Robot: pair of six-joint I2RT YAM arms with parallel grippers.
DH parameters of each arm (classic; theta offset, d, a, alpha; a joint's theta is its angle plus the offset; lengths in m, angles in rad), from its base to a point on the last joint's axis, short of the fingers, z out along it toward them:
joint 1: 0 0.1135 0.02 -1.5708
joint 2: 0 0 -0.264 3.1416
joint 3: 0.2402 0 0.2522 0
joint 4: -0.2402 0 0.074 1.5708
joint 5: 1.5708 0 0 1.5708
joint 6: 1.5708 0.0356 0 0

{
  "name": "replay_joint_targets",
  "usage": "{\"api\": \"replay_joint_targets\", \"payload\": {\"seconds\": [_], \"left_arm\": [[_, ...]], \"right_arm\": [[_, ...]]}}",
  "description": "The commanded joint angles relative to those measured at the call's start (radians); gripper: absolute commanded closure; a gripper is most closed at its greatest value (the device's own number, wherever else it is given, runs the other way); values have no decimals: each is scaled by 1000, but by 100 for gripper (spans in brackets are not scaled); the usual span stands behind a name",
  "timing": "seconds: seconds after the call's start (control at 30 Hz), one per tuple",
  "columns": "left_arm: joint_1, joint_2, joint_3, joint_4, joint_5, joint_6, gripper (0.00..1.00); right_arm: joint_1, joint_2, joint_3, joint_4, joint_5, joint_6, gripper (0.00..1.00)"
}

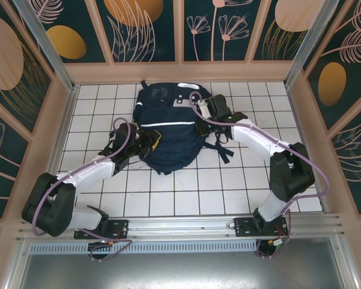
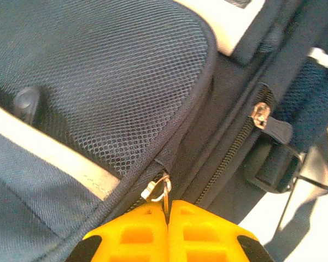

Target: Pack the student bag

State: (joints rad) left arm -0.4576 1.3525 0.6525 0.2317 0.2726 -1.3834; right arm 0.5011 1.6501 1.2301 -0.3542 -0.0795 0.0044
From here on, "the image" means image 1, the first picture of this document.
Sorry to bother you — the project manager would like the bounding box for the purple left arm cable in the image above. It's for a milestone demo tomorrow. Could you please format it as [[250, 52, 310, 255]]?
[[31, 117, 135, 262]]

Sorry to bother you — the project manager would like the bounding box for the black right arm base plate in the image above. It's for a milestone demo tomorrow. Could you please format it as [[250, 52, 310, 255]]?
[[234, 217, 289, 238]]

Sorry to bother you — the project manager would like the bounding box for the navy blue backpack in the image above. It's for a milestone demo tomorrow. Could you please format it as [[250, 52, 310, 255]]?
[[108, 79, 234, 176]]

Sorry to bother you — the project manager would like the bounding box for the grey slotted cable duct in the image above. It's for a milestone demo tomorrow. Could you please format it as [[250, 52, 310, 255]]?
[[28, 242, 259, 255]]

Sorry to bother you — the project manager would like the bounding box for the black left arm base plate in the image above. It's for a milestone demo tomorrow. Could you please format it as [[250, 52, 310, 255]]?
[[74, 219, 130, 240]]

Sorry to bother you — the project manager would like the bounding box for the grey metal sheet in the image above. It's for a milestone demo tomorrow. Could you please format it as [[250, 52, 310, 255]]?
[[17, 254, 350, 289]]

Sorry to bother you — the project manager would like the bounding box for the aluminium mounting rail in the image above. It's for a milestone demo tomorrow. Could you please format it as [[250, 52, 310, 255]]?
[[16, 213, 347, 242]]

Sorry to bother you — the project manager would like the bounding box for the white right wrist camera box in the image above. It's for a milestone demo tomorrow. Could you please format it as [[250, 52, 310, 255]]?
[[197, 101, 214, 120]]

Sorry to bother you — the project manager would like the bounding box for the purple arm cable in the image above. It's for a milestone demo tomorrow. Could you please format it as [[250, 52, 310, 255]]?
[[31, 117, 135, 262], [188, 91, 331, 260]]

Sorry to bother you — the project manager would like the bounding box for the aluminium corner post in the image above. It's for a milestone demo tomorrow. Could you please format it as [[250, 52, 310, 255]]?
[[284, 0, 341, 88], [11, 0, 81, 93]]

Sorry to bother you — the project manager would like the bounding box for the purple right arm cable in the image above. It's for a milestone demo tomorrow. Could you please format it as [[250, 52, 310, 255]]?
[[188, 91, 331, 260]]

